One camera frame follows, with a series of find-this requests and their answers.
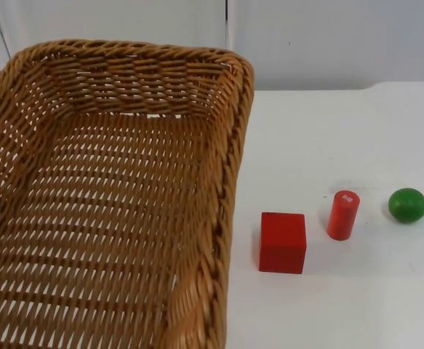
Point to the red cylinder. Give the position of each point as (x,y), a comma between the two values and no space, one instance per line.
(342,215)

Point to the red cube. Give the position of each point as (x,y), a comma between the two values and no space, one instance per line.
(282,243)

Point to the green ball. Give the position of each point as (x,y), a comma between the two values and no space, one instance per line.
(407,204)

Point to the pale brown wicker basket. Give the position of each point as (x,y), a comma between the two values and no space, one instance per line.
(117,203)

